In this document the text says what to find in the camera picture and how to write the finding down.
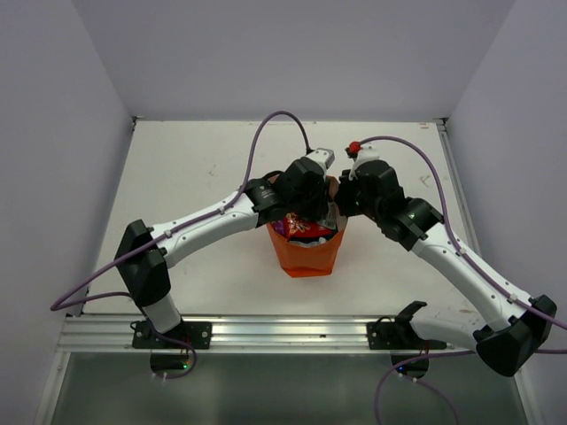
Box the red snack packet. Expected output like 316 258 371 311
271 212 336 240

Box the silver grey snack packet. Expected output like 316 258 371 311
321 202 338 230

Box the orange paper bag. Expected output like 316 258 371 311
267 177 348 278

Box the light blue snack packet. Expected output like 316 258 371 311
292 237 328 247

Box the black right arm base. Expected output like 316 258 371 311
366 301 447 351

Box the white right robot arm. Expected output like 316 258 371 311
334 159 557 377

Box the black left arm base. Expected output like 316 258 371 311
129 320 213 350

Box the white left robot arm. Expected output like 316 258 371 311
116 148 334 348

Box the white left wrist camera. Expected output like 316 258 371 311
306 148 335 170

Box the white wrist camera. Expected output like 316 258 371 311
306 148 335 170
346 141 380 181

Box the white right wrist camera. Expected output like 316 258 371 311
346 141 380 181

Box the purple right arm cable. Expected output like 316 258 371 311
360 135 567 355

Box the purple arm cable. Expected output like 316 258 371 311
360 135 567 355
50 110 313 313

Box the aluminium table edge rail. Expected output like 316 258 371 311
433 118 481 254

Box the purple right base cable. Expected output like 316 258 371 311
374 349 479 425

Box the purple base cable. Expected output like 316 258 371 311
149 331 198 381
374 349 479 425

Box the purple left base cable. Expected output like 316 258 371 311
149 331 198 381

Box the aluminium front mounting rail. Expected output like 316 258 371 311
56 313 448 353

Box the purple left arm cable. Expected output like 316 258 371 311
50 110 313 313

